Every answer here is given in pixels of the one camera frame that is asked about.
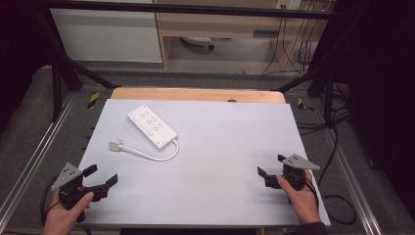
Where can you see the person's right hand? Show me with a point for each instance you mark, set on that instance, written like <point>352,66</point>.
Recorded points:
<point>305,204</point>

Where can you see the white plug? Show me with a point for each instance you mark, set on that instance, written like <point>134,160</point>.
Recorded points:
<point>115,145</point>

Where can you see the aluminium floor rail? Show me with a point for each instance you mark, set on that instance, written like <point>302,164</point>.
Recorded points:
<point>355,182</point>
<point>36,153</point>

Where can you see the black curtain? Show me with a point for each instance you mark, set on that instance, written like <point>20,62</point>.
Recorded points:
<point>19,49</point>
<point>381,81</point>

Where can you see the yellow black hazard tape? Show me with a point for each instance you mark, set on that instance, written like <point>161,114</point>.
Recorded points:
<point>304,105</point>
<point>93,100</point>

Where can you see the white wall socket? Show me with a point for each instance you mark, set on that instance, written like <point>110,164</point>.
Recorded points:
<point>288,4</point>

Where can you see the white power strip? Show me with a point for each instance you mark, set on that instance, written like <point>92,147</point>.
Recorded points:
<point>151,125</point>

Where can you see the light wooden desk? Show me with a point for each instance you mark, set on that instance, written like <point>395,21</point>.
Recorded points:
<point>208,24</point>

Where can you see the wooden table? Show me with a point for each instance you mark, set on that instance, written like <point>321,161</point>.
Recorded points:
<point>195,94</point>

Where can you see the black metal frame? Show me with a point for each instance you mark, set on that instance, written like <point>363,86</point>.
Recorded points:
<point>195,9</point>

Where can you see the white cabinet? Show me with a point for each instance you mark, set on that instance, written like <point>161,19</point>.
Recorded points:
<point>107,36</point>

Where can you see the person's left hand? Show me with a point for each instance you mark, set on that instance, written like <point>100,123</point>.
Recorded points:
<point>58,218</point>

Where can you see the office chair base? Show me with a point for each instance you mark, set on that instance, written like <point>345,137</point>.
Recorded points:
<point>199,40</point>

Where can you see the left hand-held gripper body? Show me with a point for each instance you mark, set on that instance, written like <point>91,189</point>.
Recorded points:
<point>72,191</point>

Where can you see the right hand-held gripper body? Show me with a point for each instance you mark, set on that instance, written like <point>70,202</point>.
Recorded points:
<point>293,173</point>

